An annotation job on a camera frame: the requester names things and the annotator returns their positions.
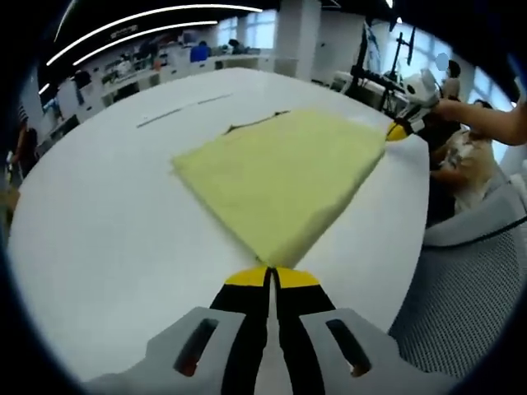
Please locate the yellow blue grey garment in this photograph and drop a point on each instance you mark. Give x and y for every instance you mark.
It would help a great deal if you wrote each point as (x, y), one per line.
(280, 177)

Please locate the bright window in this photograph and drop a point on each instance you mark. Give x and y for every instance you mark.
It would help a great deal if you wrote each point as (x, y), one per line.
(247, 31)

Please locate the ceiling light strip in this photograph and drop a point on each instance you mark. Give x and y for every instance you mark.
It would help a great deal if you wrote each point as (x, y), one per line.
(140, 35)
(144, 18)

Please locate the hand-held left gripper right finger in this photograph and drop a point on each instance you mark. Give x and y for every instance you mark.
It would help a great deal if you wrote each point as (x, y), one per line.
(304, 329)

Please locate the white workbench row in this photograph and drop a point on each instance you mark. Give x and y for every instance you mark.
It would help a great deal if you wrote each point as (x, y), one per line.
(144, 74)

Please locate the ceiling air vent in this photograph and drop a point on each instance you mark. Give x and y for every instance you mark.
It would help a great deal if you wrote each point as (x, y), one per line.
(123, 31)

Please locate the white square pillar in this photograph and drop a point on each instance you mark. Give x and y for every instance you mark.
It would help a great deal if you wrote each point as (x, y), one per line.
(296, 37)

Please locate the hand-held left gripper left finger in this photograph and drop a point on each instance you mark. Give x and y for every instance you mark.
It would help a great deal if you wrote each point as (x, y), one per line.
(239, 329)

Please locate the large display screen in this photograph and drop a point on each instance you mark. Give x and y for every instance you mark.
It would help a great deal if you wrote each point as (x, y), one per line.
(370, 47)

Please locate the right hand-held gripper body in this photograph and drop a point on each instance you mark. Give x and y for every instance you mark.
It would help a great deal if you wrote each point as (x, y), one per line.
(420, 90)

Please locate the grey mesh chair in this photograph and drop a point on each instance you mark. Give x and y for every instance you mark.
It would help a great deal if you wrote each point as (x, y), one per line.
(465, 296)

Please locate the black metal stand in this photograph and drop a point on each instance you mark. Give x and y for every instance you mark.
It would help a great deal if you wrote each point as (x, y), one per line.
(395, 78)

